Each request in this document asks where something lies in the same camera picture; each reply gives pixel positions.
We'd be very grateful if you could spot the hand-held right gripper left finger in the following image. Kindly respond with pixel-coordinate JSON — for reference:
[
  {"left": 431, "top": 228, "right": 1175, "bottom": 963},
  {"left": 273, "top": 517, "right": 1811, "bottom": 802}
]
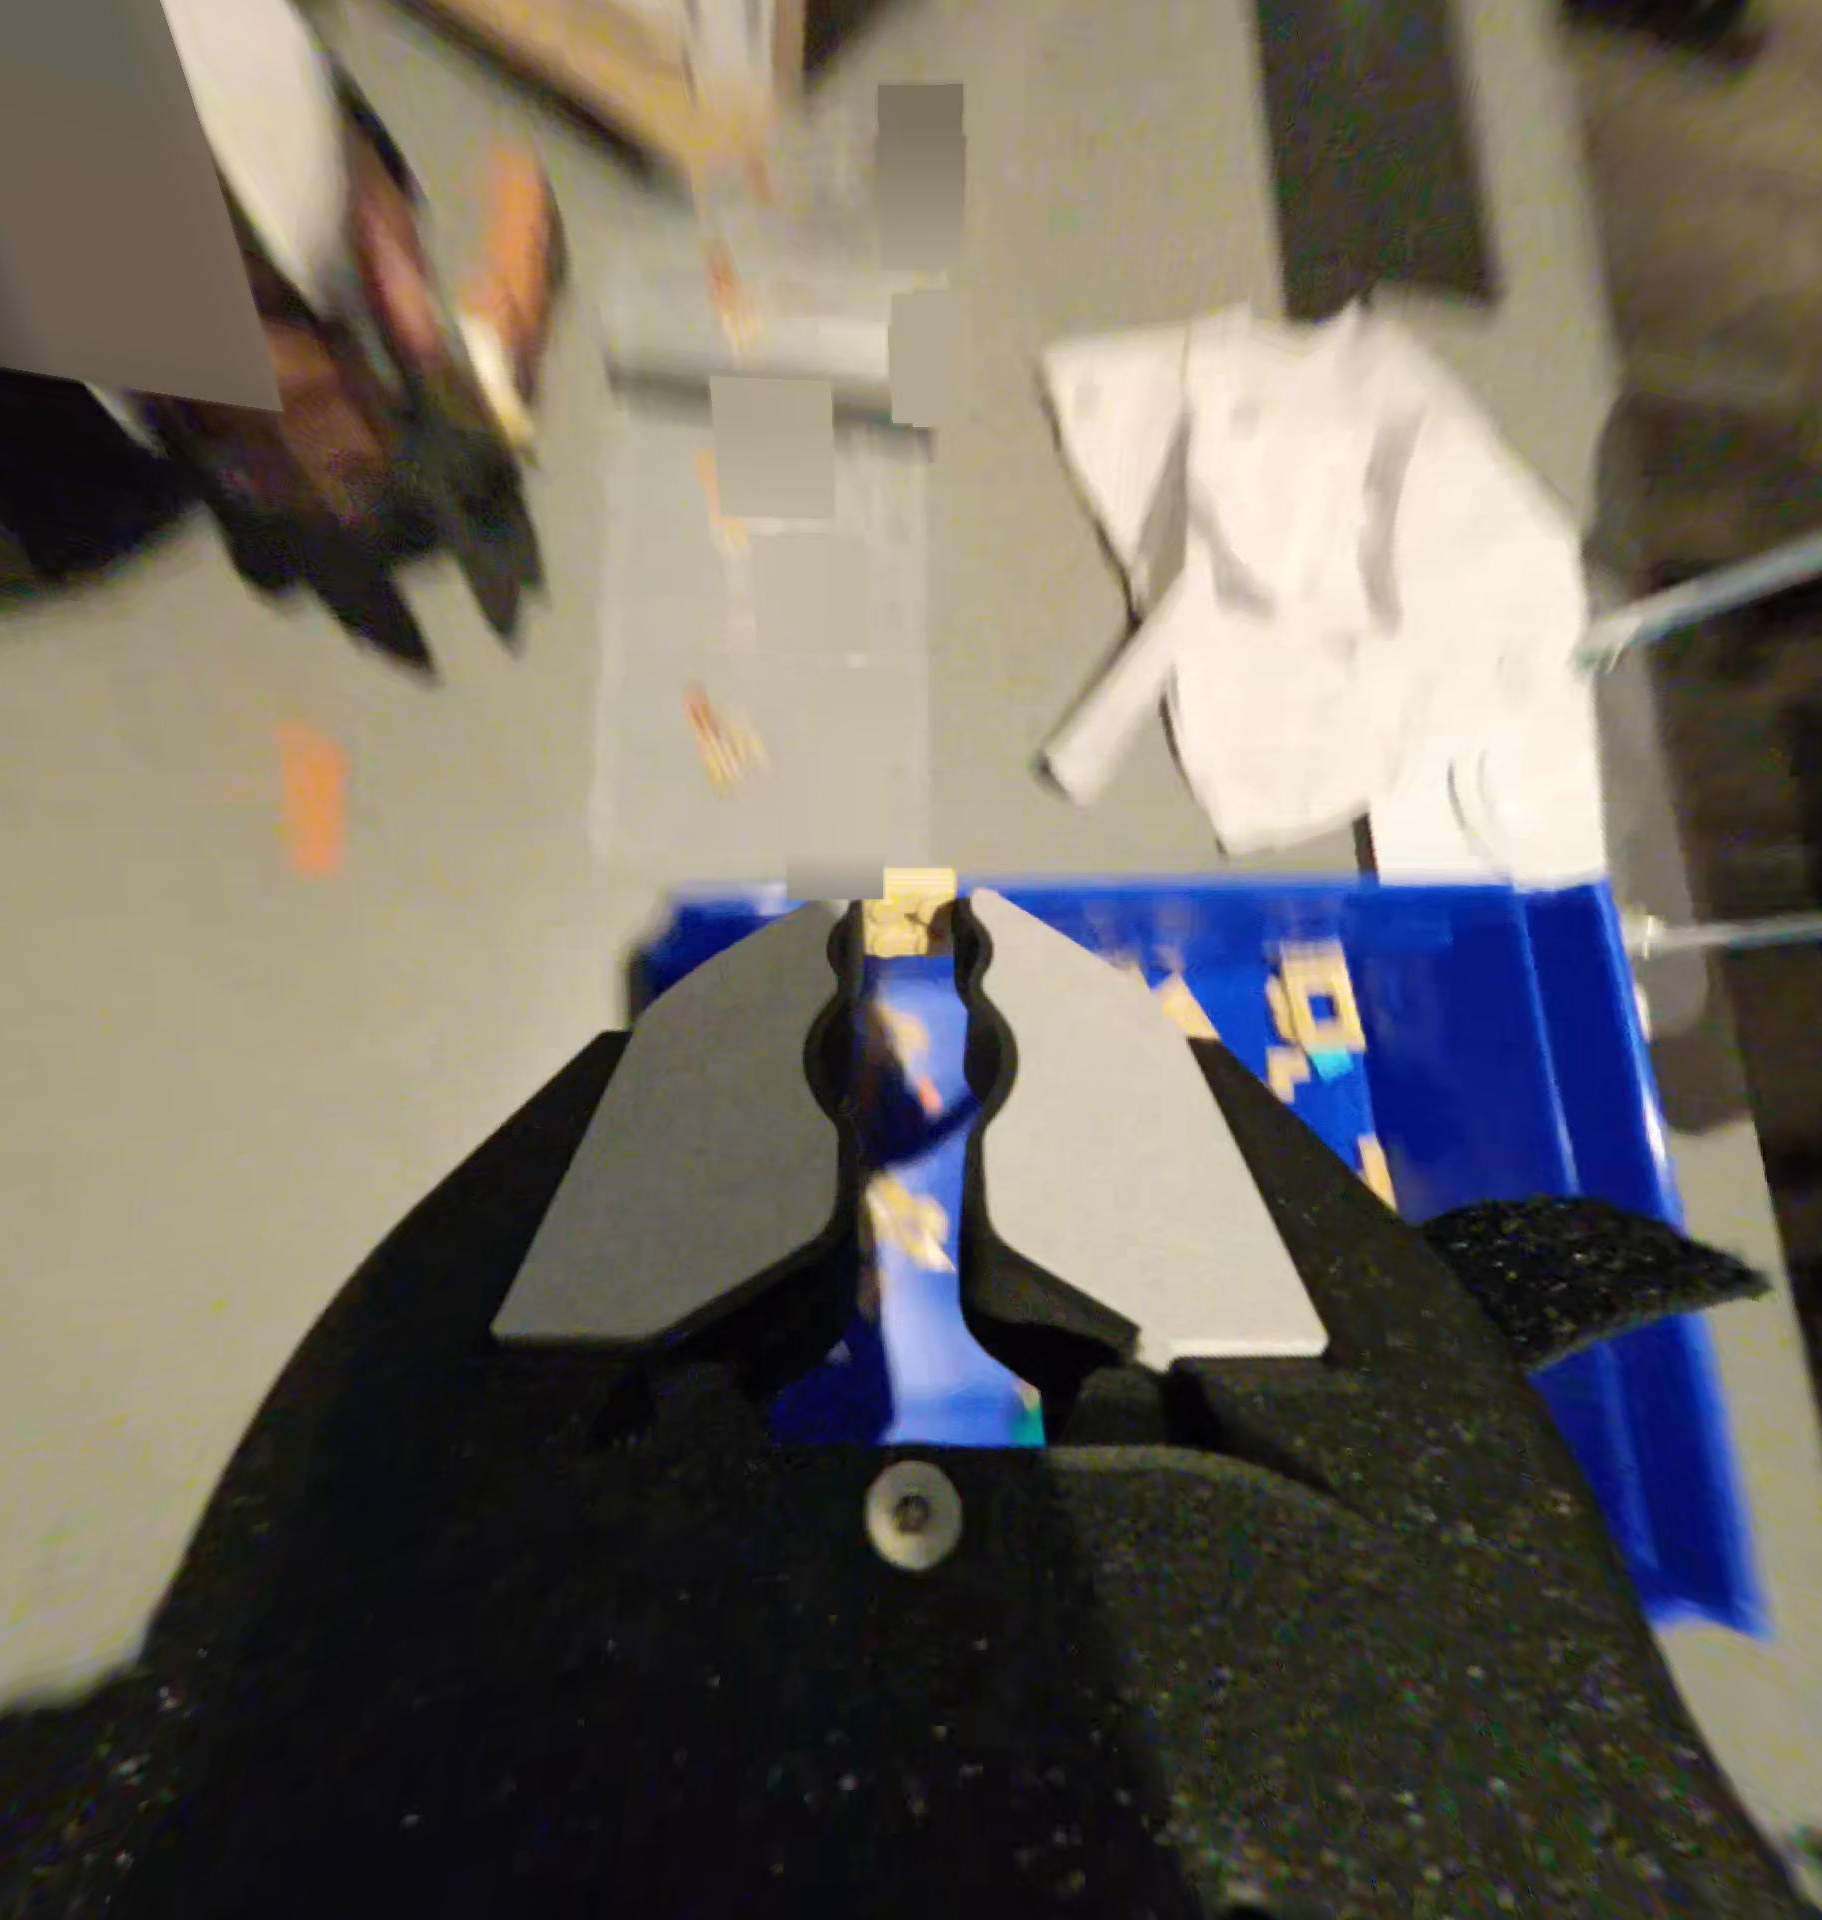
[{"left": 491, "top": 900, "right": 858, "bottom": 1345}]

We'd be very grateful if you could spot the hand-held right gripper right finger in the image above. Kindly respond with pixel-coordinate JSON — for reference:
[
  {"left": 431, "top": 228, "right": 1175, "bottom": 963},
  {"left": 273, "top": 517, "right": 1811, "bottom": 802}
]
[{"left": 962, "top": 892, "right": 1333, "bottom": 1366}]

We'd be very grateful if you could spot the metal rod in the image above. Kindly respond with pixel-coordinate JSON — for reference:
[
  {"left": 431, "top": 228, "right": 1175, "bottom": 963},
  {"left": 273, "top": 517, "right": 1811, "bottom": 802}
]
[
  {"left": 1629, "top": 905, "right": 1822, "bottom": 963},
  {"left": 1580, "top": 514, "right": 1822, "bottom": 665}
]

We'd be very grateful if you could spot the black flat object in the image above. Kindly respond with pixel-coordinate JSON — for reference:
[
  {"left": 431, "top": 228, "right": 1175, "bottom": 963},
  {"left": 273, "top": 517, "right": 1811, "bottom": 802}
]
[{"left": 1256, "top": 0, "right": 1501, "bottom": 320}]

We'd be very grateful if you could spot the grey instruction booklet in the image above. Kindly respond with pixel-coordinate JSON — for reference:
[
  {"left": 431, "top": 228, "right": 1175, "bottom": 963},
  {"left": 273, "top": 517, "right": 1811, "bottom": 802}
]
[{"left": 589, "top": 293, "right": 947, "bottom": 874}]

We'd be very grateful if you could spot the blue printed toy box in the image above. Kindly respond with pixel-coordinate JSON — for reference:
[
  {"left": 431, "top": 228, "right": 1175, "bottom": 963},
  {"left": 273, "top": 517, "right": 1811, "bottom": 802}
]
[{"left": 629, "top": 874, "right": 1776, "bottom": 1640}]

